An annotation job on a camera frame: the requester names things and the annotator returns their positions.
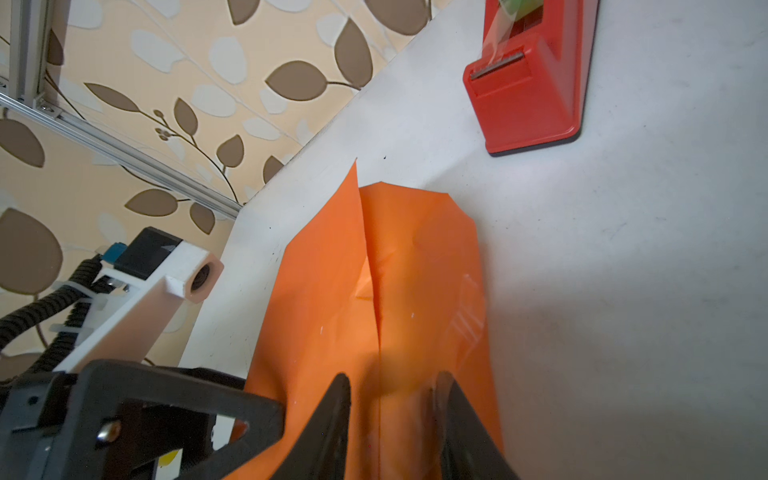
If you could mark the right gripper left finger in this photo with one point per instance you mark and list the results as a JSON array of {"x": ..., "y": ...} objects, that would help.
[{"x": 320, "y": 451}]

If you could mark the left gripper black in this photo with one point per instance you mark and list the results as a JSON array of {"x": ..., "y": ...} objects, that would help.
[{"x": 113, "y": 418}]

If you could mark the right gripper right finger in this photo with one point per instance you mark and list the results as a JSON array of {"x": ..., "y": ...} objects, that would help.
[{"x": 466, "y": 449}]

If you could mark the yellow orange wrapping paper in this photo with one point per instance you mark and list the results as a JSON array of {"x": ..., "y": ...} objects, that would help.
[{"x": 384, "y": 285}]

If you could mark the red tape dispenser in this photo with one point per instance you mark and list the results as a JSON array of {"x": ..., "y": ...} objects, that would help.
[{"x": 528, "y": 88}]

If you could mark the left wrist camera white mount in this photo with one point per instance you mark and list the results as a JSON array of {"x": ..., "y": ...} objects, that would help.
[{"x": 161, "y": 272}]

